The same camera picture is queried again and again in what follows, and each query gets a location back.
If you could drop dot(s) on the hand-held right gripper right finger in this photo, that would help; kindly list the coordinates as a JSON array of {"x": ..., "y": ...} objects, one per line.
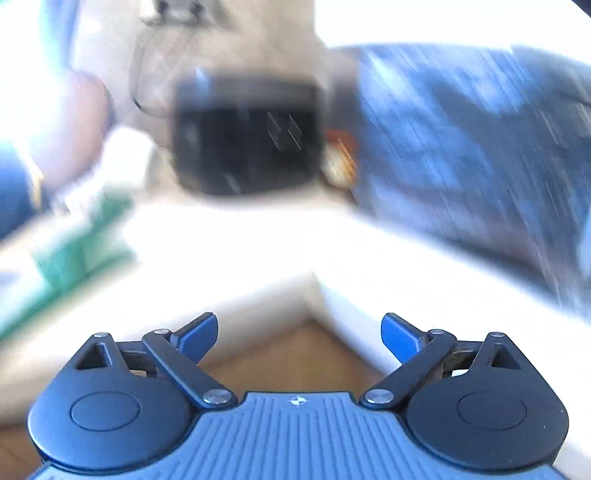
[{"x": 398, "y": 334}]

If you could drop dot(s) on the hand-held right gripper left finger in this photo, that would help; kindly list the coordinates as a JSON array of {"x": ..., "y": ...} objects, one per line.
[{"x": 199, "y": 333}]

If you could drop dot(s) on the green white packet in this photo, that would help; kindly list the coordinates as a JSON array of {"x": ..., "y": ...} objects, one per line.
[{"x": 78, "y": 244}]

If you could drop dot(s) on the glass jar orange label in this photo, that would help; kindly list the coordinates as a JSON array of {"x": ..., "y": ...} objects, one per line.
[{"x": 339, "y": 159}]

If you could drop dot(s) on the black microwave oven white top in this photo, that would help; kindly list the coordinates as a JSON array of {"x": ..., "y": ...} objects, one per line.
[{"x": 461, "y": 152}]

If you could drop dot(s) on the dark grey box appliance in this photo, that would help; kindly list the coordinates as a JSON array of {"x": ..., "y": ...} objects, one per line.
[{"x": 244, "y": 138}]

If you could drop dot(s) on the tan rounded object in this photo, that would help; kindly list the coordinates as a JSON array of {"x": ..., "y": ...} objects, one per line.
[{"x": 76, "y": 129}]

